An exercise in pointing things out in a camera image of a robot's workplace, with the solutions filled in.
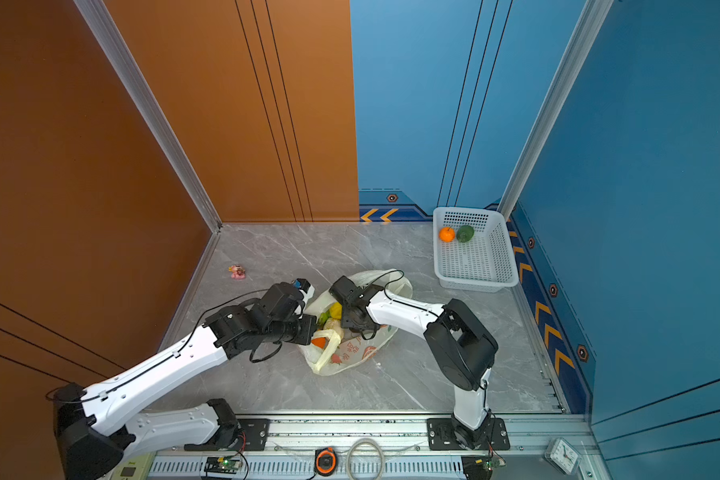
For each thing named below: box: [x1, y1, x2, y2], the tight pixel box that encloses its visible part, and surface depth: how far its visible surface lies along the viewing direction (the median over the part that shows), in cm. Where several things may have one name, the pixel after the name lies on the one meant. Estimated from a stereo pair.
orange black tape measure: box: [314, 447, 337, 476], surface depth 69 cm
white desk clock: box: [545, 437, 582, 475], surface depth 70 cm
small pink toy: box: [227, 264, 246, 280], surface depth 104 cm
